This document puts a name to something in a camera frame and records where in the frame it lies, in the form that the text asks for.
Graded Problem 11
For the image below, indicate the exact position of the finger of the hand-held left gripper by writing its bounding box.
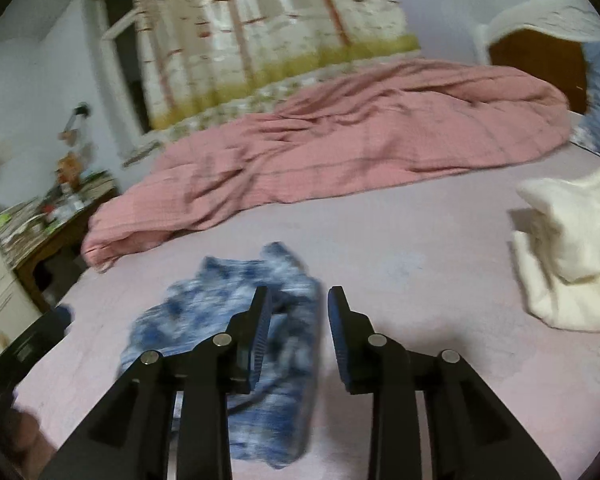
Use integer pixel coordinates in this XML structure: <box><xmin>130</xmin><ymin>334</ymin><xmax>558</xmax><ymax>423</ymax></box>
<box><xmin>50</xmin><ymin>305</ymin><xmax>74</xmax><ymax>333</ymax></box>

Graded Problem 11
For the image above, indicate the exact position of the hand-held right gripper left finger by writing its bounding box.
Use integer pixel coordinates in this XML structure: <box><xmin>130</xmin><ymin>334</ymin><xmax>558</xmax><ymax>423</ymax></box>
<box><xmin>39</xmin><ymin>286</ymin><xmax>272</xmax><ymax>480</ymax></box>

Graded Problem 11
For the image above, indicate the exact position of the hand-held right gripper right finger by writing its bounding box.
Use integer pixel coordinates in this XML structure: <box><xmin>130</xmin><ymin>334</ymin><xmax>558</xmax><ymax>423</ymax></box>
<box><xmin>327</xmin><ymin>286</ymin><xmax>563</xmax><ymax>480</ymax></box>

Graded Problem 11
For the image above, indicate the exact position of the blue plaid shirt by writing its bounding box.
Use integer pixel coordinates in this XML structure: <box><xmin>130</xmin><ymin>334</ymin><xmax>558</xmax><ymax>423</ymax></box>
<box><xmin>119</xmin><ymin>241</ymin><xmax>323</xmax><ymax>470</ymax></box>

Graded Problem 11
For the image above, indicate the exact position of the person's left forearm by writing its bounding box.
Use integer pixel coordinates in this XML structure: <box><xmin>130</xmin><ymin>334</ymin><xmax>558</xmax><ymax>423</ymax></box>
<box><xmin>7</xmin><ymin>405</ymin><xmax>58</xmax><ymax>476</ymax></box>

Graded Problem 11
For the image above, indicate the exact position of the wooden desk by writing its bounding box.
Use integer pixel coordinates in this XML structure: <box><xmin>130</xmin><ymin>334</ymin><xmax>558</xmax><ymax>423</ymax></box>
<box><xmin>12</xmin><ymin>187</ymin><xmax>121</xmax><ymax>311</ymax></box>

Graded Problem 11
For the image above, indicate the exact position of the stack of papers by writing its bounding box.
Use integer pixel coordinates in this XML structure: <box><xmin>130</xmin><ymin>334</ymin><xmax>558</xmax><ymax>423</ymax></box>
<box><xmin>0</xmin><ymin>200</ymin><xmax>48</xmax><ymax>261</ymax></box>

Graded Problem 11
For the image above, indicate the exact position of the stack of books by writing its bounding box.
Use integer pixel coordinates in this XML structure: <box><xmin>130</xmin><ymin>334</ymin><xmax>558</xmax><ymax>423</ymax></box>
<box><xmin>82</xmin><ymin>172</ymin><xmax>116</xmax><ymax>196</ymax></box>

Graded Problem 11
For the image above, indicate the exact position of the brown paper bag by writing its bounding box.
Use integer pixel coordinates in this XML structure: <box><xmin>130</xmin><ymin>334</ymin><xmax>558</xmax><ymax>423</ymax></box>
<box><xmin>55</xmin><ymin>152</ymin><xmax>83</xmax><ymax>183</ymax></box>

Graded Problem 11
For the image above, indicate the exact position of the clip desk lamp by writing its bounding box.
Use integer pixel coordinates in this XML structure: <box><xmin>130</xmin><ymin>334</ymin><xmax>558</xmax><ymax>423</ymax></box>
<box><xmin>57</xmin><ymin>102</ymin><xmax>91</xmax><ymax>143</ymax></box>

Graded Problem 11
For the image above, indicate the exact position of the pink checked quilt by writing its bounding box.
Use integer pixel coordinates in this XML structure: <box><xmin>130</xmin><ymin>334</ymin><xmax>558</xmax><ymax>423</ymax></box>
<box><xmin>81</xmin><ymin>57</ymin><xmax>573</xmax><ymax>272</ymax></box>

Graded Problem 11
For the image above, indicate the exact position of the cream hoodie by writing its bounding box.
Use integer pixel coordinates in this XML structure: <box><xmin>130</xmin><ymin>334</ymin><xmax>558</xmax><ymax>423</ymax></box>
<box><xmin>511</xmin><ymin>155</ymin><xmax>600</xmax><ymax>335</ymax></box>

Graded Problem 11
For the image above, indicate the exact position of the tree print curtain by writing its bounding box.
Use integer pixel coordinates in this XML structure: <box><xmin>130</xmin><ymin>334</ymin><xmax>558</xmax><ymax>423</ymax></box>
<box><xmin>130</xmin><ymin>0</ymin><xmax>422</xmax><ymax>133</ymax></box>

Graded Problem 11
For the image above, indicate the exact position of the white and wooden headboard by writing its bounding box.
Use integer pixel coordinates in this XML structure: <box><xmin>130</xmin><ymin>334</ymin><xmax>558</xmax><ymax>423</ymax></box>
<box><xmin>475</xmin><ymin>0</ymin><xmax>600</xmax><ymax>113</ymax></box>

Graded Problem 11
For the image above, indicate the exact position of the white frame window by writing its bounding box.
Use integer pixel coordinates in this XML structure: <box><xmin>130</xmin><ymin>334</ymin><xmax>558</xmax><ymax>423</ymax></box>
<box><xmin>82</xmin><ymin>0</ymin><xmax>153</xmax><ymax>156</ymax></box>

